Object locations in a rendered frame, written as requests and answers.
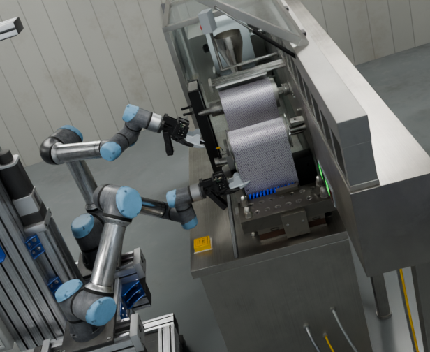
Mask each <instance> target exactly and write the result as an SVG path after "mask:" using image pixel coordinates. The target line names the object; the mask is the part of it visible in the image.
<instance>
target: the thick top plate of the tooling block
mask: <svg viewBox="0 0 430 352"><path fill-rule="evenodd" d="M320 188H321V186H316V182H312V183H310V184H305V185H302V186H299V187H298V189H297V190H294V191H289V192H286V193H282V194H279V195H277V194H276V193H271V194H269V195H266V196H261V197H258V198H254V199H250V200H248V203H249V205H248V206H247V207H250V209H251V211H252V213H253V216H252V217H251V218H249V219H247V218H245V215H244V208H245V207H241V205H240V203H237V204H238V210H239V218H240V223H241V225H242V230H243V232H244V234H247V233H252V232H256V231H258V230H263V229H266V228H271V227H274V226H279V225H281V224H283V222H282V219H281V214H285V213H287V212H292V211H295V210H300V209H303V208H304V209H305V212H306V217H307V218H308V217H312V216H315V215H319V214H324V213H326V212H331V211H334V210H337V208H335V206H334V204H333V202H332V199H331V197H330V196H328V197H326V198H321V197H320Z"/></svg>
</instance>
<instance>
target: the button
mask: <svg viewBox="0 0 430 352"><path fill-rule="evenodd" d="M194 249H195V252H198V251H202V250H205V249H211V242H210V237H209V236H205V237H200V238H198V239H194Z"/></svg>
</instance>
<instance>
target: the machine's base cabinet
mask: <svg viewBox="0 0 430 352"><path fill-rule="evenodd" d="M200 279H201V281H202V284H203V286H204V289H205V292H206V294H207V297H208V300H209V303H210V305H211V307H212V310H213V313H214V315H215V318H216V321H217V323H218V326H219V329H220V331H221V334H222V336H223V340H224V342H225V345H226V347H227V350H228V352H317V351H316V349H315V347H314V346H313V344H312V342H311V340H310V339H309V336H308V334H307V332H306V330H305V329H304V327H303V325H304V324H305V323H308V324H309V325H310V331H311V334H312V335H313V338H314V339H315V341H316V343H317V345H318V346H319V348H320V350H321V351H322V352H332V350H331V348H330V347H329V345H328V343H327V340H326V339H325V338H324V337H323V334H325V333H327V334H328V340H329V342H330V344H331V346H332V348H333V349H334V352H355V351H354V349H353V348H352V346H351V345H350V343H349V341H348V340H347V338H346V336H345V335H344V333H343V331H342V330H341V328H340V326H339V324H338V323H337V321H336V319H335V317H334V314H333V312H331V310H330V308H331V307H335V308H336V311H335V312H336V315H337V317H338V319H339V321H340V323H341V324H342V326H343V329H344V330H345V331H346V333H347V335H348V336H349V338H350V340H351V342H352V343H353V344H354V346H355V348H356V349H357V351H358V352H373V349H372V345H371V340H370V336H369V330H368V326H367V323H366V317H365V313H364V308H363V304H362V298H361V294H360V291H359V285H358V281H357V275H356V271H355V266H354V262H353V256H352V252H351V249H350V243H349V239H346V240H341V241H338V242H333V243H330V244H325V245H322V246H319V247H314V248H311V249H306V250H303V251H298V252H295V253H292V254H287V255H284V256H279V257H276V258H271V259H268V260H265V261H260V262H257V263H252V264H250V265H245V266H241V267H236V268H234V269H231V270H226V271H222V272H218V273H215V274H210V275H207V276H203V277H201V278H200Z"/></svg>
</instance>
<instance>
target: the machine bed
mask: <svg viewBox="0 0 430 352"><path fill-rule="evenodd" d="M188 120H189V122H190V124H189V126H188V127H189V129H188V130H189V131H194V130H195V126H194V123H193V120H192V117H191V115H188ZM215 136H216V139H217V143H218V146H219V147H220V151H221V152H223V151H224V152H225V146H224V143H223V140H224V139H226V137H225V131H221V132H218V133H215ZM291 138H292V143H293V147H292V146H291V144H290V146H291V148H290V149H291V152H292V153H293V152H298V151H301V150H303V148H302V145H301V142H300V141H299V138H298V136H297V134H296V135H292V136H291ZM222 150H223V151H222ZM188 157H189V186H190V185H192V184H197V183H199V179H201V178H202V180H204V179H208V178H210V177H211V176H212V173H214V171H213V169H212V165H211V163H210V160H209V157H208V154H207V150H206V148H194V147H188ZM230 195H231V201H232V211H233V216H234V221H235V231H236V236H237V246H238V252H239V258H234V254H233V248H232V238H231V232H230V221H229V215H228V208H226V209H224V210H222V209H221V208H220V207H219V206H218V205H217V204H216V203H215V202H214V201H213V200H212V199H211V198H210V197H209V196H207V198H205V199H203V200H199V201H196V202H194V203H192V206H193V209H194V211H195V214H196V217H197V219H198V224H197V226H195V227H194V228H192V229H190V257H191V275H192V278H193V279H196V278H199V277H203V276H207V275H210V274H215V273H218V272H222V271H226V270H231V269H234V268H236V267H241V266H245V265H250V264H252V263H257V262H260V261H265V260H268V259H271V258H276V257H279V256H284V255H287V254H292V253H295V252H298V251H303V250H306V249H311V248H314V247H319V246H322V245H325V244H330V243H333V242H338V241H341V240H346V239H348V234H347V230H346V228H345V226H344V224H343V221H342V219H341V217H340V214H339V212H338V210H334V211H331V213H332V216H331V217H325V220H326V222H327V226H323V227H320V228H316V229H313V230H310V231H311V232H310V233H306V234H303V235H298V236H295V237H290V238H287V237H281V238H279V239H275V240H270V241H268V242H263V243H261V242H260V237H259V235H257V236H256V237H251V235H250V234H251V233H247V234H244V232H243V230H242V225H241V223H240V218H239V215H236V211H235V208H236V207H238V204H237V198H236V195H235V193H231V194H230ZM205 236H209V237H210V238H211V239H212V249H210V250H208V251H203V252H200V253H196V254H194V239H198V238H200V237H205Z"/></svg>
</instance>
